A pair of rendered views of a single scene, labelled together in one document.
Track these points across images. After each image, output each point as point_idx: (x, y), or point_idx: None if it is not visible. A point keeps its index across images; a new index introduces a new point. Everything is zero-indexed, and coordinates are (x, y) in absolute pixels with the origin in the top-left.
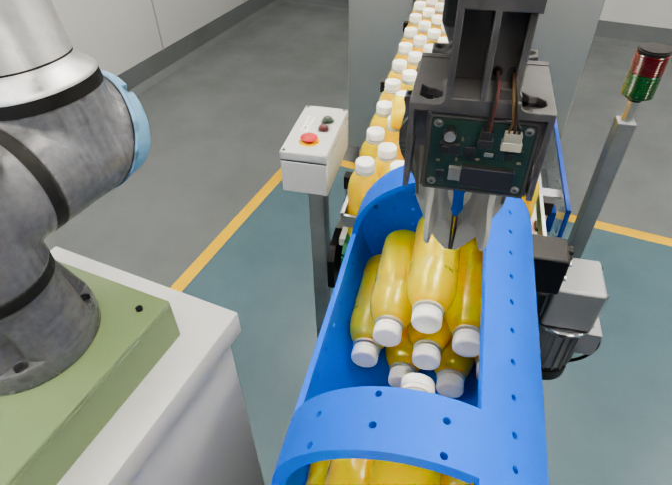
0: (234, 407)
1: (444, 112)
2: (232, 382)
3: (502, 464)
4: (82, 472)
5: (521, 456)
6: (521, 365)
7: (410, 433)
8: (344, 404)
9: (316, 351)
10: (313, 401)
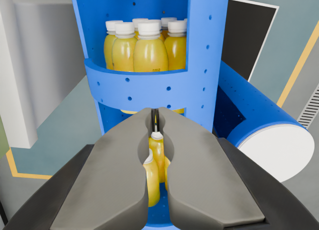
0: (46, 14)
1: None
2: (34, 11)
3: (197, 93)
4: (8, 119)
5: (208, 78)
6: (216, 13)
7: (150, 101)
8: (110, 84)
9: (73, 0)
10: (91, 71)
